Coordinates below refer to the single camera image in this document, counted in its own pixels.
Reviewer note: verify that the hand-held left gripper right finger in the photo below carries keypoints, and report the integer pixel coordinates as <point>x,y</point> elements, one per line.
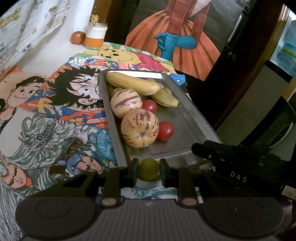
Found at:
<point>164,172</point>

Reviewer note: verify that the dried yellow flowers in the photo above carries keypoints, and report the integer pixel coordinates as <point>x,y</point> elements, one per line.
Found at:
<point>94,18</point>

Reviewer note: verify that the brown wooden frame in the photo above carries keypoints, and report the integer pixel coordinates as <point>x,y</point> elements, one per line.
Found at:
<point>112,18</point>

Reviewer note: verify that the small yellow banana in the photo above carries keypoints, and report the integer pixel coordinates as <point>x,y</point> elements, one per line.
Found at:
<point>165,97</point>

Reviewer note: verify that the red apple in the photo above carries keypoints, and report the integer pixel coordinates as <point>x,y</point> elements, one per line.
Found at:
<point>77,37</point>

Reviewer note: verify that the long yellow banana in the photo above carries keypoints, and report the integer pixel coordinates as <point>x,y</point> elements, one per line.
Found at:
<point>131,82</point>

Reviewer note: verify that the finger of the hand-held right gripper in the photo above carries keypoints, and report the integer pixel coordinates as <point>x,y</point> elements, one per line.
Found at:
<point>205,150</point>

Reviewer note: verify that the metal tray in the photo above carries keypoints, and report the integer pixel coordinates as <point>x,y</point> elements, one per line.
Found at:
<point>180,129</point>

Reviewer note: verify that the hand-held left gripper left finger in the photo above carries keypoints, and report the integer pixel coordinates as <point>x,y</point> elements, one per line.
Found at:
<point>134,172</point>

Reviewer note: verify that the striped pepino melon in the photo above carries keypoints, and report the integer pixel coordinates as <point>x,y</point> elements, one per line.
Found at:
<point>126,103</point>
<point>140,128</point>

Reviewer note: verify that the red tomato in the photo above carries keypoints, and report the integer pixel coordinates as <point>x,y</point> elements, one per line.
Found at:
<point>165,130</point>
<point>149,106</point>

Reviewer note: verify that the white and orange jar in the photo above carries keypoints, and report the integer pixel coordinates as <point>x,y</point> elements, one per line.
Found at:
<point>94,37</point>

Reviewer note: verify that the cartoon boys poster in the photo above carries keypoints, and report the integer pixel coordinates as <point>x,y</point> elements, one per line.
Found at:
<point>20,92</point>

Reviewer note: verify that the wall poster orange dress figure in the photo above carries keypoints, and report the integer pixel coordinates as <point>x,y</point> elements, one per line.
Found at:
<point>185,51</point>

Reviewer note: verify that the plastic water bottle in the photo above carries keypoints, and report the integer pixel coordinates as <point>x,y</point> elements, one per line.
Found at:
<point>288,51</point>

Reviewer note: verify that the white cartoon printed blanket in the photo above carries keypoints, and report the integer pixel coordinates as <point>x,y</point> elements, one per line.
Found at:
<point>34,23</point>

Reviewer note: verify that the white-haired figure poster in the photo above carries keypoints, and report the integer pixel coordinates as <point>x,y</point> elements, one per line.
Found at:
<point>34,139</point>

